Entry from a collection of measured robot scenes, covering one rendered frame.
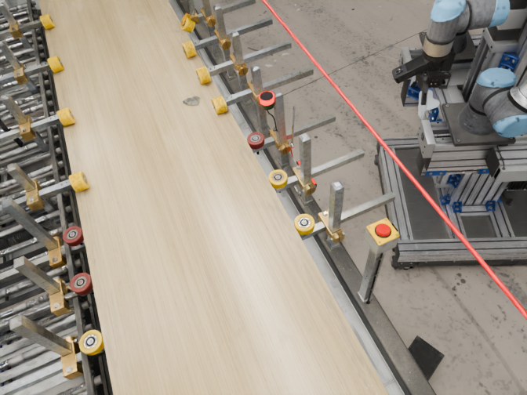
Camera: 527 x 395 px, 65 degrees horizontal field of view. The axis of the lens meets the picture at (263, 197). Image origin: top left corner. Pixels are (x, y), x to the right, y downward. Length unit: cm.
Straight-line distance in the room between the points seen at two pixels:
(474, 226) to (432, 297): 46
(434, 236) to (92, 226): 175
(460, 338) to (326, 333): 118
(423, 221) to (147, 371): 168
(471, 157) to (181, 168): 123
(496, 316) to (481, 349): 21
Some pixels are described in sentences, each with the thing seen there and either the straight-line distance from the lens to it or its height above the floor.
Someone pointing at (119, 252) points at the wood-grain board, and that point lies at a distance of 172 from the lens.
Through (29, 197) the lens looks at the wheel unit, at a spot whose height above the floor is 97.
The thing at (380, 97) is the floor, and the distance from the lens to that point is 344.
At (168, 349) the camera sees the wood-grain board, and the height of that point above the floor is 90.
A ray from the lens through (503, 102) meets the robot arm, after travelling 163.
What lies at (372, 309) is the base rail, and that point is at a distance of 170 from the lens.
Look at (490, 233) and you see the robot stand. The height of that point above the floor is 21.
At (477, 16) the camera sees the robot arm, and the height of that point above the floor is 163.
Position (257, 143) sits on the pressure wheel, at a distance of 188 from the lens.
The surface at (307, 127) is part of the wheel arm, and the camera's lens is 199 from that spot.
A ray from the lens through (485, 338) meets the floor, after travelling 255.
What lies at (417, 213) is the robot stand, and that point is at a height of 21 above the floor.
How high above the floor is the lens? 229
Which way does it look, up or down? 55 degrees down
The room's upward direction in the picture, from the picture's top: 10 degrees counter-clockwise
